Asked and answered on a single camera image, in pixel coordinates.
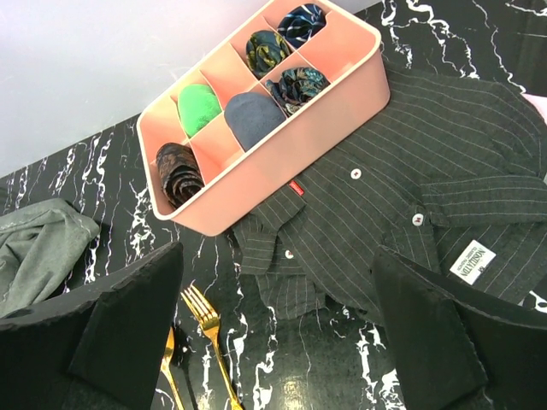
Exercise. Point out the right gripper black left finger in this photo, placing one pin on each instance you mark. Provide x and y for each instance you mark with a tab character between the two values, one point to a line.
99	346

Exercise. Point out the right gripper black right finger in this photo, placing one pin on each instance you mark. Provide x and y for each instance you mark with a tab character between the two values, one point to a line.
455	347

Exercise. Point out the grey cloth napkin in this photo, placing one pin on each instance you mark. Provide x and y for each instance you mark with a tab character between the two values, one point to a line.
40	244

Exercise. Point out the gold fork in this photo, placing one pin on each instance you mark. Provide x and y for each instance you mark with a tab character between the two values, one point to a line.
209	321

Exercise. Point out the dark striped button shirt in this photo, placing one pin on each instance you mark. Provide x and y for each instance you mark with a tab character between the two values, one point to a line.
450	174

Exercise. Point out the brown patterned rolled tie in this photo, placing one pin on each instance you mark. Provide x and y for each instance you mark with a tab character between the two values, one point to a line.
179	173

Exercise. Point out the green rolled cloth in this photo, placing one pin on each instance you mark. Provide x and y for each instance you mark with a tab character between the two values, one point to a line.
197	106

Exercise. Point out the blue-grey rolled cloth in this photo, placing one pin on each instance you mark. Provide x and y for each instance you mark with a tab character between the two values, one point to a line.
251	116

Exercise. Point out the teal paisley rolled tie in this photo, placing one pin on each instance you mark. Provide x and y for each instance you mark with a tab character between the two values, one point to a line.
296	87

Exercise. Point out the pink divided organizer box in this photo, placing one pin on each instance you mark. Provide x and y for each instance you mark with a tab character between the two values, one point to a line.
346	51

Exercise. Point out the olive floral rolled tie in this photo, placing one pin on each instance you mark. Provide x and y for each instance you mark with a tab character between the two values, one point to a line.
264	51

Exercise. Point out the navy striped rolled tie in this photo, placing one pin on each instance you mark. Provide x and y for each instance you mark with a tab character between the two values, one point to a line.
301	24

